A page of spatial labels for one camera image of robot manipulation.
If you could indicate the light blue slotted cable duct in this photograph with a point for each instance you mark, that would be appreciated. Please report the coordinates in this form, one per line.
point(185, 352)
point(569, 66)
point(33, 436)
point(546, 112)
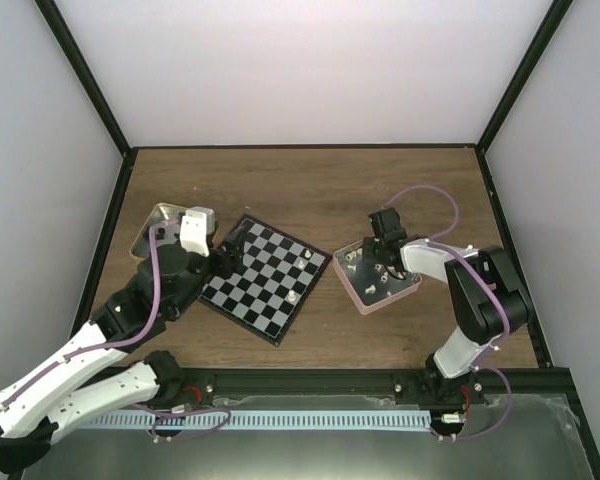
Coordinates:
point(262, 420)

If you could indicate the black and white chessboard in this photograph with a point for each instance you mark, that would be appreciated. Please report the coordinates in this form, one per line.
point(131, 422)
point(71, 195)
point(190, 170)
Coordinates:
point(257, 298)

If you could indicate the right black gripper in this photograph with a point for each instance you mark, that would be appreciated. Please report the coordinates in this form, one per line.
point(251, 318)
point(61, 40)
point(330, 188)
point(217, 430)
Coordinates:
point(368, 256)

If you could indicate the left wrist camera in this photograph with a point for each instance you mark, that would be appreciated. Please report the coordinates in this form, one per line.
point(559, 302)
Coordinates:
point(197, 228)

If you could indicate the pink tin box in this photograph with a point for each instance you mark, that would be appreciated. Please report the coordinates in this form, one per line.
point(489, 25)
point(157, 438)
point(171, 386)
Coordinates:
point(391, 291)

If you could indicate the yellow tin box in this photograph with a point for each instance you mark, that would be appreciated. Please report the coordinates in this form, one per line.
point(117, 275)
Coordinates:
point(162, 227)

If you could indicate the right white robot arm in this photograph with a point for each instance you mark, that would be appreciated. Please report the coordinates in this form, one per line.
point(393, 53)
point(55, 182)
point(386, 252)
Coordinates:
point(487, 294)

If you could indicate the white chess pieces pile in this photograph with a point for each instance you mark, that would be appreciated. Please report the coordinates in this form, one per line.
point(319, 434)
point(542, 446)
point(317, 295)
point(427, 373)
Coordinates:
point(364, 278)

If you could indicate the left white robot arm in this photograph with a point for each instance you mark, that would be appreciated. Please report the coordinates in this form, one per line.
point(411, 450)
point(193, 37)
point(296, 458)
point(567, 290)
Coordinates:
point(58, 396)

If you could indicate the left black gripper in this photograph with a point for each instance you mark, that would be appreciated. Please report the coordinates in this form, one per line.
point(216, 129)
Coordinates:
point(231, 260)

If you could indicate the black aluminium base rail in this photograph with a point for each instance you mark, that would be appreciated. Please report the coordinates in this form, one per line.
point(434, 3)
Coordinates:
point(406, 386)

